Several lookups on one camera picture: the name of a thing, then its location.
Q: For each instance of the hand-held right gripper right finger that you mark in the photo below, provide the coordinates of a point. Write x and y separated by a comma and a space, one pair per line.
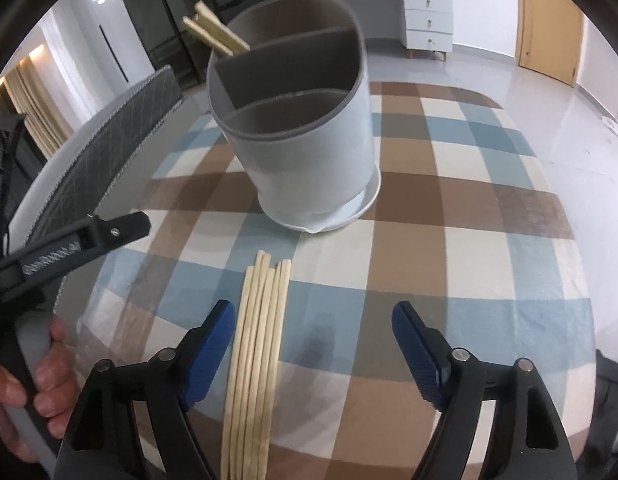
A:
419, 355

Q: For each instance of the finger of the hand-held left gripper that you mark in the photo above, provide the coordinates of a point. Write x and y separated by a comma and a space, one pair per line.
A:
124, 227

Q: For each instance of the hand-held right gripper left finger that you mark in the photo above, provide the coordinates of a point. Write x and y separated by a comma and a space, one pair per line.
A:
209, 355

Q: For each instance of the bundle of wooden chopsticks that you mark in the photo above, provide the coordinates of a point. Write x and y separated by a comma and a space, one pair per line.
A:
254, 360

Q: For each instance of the white grey utensil holder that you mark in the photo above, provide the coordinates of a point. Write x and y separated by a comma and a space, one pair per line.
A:
309, 170

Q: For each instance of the pale bamboo chopstick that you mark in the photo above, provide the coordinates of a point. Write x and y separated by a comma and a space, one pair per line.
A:
214, 22
204, 35

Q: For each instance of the person's left hand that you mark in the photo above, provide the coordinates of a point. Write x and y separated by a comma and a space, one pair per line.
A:
59, 370

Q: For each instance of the checkered tablecloth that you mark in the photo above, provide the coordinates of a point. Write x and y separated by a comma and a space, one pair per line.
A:
439, 260

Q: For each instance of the black stand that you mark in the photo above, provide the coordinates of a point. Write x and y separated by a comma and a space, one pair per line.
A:
4, 170

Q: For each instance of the dark window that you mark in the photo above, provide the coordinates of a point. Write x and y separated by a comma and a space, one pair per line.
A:
31, 155

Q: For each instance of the beige curtain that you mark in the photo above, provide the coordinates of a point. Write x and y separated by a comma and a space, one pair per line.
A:
34, 110

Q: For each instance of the white wardrobe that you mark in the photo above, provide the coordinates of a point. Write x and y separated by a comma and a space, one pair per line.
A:
89, 45

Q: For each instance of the dark cloth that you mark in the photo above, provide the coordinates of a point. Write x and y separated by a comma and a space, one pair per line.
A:
609, 410

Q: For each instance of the dark glass cabinet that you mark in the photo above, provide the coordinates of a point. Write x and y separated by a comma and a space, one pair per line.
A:
164, 25

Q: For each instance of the white desk with drawers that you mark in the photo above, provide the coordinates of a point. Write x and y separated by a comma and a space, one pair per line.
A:
429, 10

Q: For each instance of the tan wooden door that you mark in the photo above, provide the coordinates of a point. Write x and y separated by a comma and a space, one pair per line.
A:
549, 25

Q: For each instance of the grey bed frame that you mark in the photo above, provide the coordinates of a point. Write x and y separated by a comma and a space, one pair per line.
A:
139, 160

